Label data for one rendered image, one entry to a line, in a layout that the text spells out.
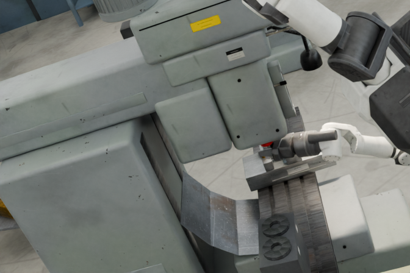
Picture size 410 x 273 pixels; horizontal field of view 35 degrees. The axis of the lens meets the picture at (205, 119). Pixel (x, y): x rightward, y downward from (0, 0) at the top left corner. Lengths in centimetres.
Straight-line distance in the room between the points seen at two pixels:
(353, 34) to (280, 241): 70
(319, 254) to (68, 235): 85
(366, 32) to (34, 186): 116
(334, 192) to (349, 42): 102
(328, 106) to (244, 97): 272
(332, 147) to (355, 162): 199
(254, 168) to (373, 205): 48
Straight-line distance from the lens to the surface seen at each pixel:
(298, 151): 227
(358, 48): 169
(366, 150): 229
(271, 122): 218
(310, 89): 508
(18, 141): 228
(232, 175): 446
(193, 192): 254
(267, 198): 255
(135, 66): 207
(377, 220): 262
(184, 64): 204
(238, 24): 198
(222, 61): 204
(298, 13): 159
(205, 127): 215
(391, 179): 402
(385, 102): 178
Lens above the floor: 253
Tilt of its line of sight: 29 degrees down
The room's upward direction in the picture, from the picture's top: 23 degrees counter-clockwise
